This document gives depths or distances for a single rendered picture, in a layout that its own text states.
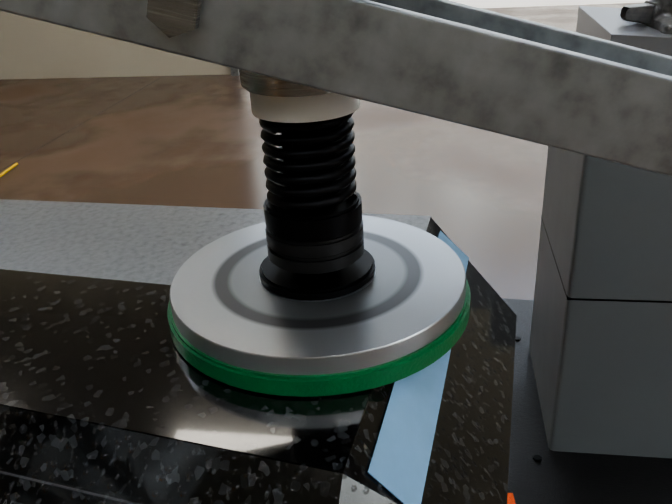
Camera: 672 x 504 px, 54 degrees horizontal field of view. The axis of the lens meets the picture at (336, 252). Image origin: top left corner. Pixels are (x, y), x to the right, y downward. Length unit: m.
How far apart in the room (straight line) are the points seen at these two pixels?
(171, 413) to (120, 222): 0.31
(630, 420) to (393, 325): 1.17
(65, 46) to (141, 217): 5.47
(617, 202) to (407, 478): 0.95
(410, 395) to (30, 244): 0.40
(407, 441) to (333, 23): 0.24
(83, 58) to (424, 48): 5.76
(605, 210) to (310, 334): 0.93
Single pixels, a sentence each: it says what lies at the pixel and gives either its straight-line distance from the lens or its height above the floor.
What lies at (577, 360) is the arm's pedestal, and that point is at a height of 0.26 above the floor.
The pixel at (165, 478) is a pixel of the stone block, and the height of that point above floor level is 0.80.
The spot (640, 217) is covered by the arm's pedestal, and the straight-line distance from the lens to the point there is 1.31.
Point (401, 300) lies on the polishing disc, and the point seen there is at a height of 0.85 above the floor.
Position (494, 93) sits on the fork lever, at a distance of 0.38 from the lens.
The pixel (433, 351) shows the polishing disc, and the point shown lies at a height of 0.83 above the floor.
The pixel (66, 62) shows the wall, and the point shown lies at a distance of 6.16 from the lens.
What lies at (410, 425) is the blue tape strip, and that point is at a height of 0.80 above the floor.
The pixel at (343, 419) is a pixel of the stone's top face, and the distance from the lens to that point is 0.39.
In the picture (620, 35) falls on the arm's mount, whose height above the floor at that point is 0.88.
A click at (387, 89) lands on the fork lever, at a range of 0.37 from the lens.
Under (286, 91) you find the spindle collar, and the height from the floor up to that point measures 0.99.
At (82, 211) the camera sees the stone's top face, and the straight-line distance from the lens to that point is 0.74.
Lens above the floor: 1.08
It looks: 27 degrees down
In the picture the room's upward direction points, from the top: 3 degrees counter-clockwise
